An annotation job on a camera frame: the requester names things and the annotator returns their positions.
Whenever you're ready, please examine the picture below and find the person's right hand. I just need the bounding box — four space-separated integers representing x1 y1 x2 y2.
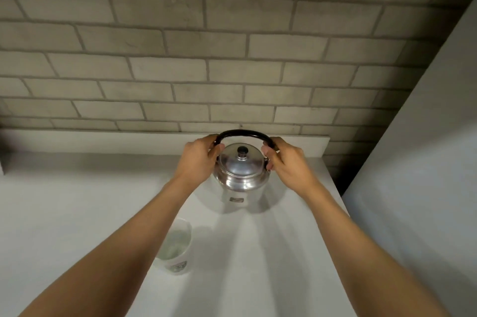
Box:
261 136 318 196

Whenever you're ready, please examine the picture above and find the person's left hand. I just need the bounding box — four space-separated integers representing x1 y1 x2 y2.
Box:
174 134 226 190

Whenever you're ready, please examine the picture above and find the steel kettle with black handle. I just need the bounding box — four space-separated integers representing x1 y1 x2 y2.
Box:
212 129 279 207

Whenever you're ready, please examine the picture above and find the person's right forearm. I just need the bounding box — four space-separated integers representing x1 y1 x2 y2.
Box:
297 181 452 317

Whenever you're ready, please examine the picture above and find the person's left forearm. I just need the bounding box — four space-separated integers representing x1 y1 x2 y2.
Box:
18 175 195 317

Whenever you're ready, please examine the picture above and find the steel kettle lid black knob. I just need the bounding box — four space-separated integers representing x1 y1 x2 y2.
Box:
219 142 267 178

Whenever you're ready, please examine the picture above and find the clear plastic cup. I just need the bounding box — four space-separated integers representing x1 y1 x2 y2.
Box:
152 218 194 276

